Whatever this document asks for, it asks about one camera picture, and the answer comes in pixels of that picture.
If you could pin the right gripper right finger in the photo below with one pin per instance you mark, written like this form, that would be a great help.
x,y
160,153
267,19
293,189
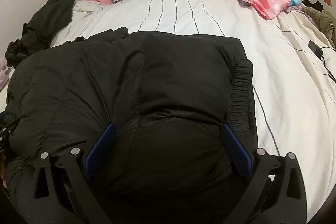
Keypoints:
x,y
275,192

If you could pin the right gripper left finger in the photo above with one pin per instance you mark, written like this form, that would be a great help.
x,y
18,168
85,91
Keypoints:
x,y
65,188

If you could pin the black puffer jacket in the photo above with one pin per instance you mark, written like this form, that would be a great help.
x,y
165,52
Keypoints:
x,y
168,97

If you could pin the purple lilac jacket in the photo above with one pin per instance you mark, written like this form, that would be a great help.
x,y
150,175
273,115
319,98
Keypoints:
x,y
4,73

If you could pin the black garment near headboard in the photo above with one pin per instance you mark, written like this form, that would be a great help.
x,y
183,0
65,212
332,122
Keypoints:
x,y
39,32

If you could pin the white striped bed sheet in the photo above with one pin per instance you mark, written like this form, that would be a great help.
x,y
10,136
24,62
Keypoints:
x,y
293,94

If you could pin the pink pillow at headboard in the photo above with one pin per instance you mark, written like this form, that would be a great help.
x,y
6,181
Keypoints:
x,y
102,2

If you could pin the olive brown garment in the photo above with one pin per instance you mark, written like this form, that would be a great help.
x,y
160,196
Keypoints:
x,y
323,19

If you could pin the black phone with cable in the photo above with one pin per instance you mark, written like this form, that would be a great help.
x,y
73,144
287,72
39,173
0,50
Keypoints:
x,y
319,53

